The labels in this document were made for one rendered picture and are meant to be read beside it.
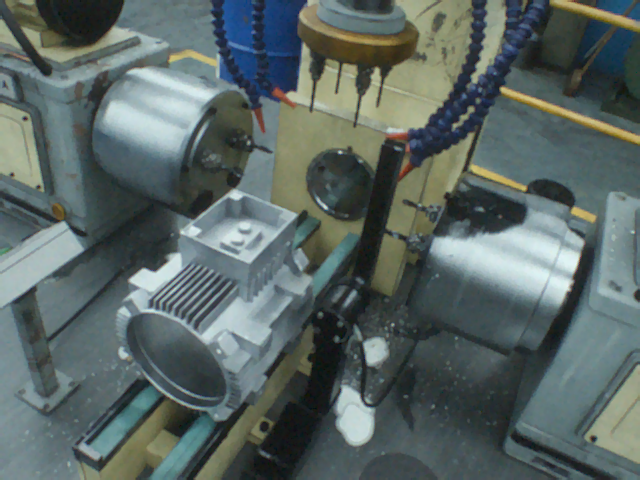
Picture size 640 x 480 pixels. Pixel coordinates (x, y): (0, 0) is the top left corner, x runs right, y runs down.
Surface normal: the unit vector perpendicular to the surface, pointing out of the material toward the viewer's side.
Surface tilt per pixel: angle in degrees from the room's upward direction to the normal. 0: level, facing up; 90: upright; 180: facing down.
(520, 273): 54
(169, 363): 32
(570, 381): 89
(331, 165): 90
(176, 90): 13
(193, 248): 90
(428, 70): 90
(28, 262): 50
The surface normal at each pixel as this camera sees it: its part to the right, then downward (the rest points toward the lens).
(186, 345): 0.58, -0.47
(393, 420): 0.14, -0.78
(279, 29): 0.16, 0.62
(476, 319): -0.45, 0.58
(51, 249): 0.77, -0.22
